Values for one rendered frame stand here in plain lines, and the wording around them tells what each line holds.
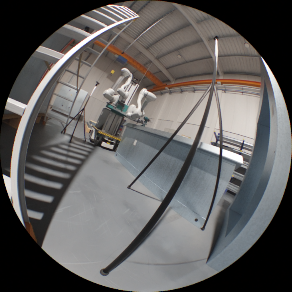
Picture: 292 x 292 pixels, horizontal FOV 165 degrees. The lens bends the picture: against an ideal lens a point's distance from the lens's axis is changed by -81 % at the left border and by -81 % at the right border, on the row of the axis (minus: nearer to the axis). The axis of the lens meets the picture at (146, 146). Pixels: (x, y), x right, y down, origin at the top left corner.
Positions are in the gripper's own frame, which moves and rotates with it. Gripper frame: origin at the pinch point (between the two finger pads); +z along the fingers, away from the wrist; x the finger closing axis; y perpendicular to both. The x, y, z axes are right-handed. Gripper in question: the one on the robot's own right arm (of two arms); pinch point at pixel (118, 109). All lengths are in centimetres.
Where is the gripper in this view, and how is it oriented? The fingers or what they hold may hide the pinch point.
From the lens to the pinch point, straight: 196.7
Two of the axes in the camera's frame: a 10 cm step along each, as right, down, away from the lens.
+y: -5.8, -2.8, 7.6
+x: -7.1, -2.9, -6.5
